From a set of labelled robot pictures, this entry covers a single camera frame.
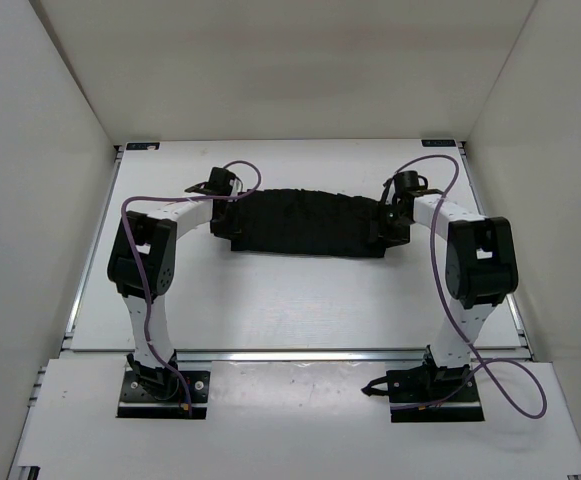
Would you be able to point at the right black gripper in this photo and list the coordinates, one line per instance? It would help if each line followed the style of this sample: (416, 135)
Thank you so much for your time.
(392, 238)

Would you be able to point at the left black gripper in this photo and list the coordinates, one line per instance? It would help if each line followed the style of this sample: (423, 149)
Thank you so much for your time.
(224, 232)

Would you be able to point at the black pleated skirt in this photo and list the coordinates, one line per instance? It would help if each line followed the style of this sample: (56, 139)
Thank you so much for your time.
(306, 222)

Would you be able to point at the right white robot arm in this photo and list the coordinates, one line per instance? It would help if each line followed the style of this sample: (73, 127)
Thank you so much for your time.
(480, 264)

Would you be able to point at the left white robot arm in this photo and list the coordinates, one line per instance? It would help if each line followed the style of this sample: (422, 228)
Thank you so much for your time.
(143, 257)

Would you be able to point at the left corner label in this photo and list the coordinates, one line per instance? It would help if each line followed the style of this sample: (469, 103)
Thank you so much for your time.
(142, 146)

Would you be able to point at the corner label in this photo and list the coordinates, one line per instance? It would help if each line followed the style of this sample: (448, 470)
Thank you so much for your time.
(142, 146)
(438, 143)

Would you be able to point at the right corner label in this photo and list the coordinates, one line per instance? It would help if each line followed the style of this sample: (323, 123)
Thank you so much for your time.
(438, 143)

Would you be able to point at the aluminium rail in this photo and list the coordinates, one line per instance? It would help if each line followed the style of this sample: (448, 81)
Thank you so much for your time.
(302, 355)

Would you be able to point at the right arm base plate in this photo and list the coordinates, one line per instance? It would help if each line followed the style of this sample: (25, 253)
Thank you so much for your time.
(414, 396)

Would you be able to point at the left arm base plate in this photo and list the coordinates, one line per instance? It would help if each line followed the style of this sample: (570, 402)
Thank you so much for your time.
(138, 400)

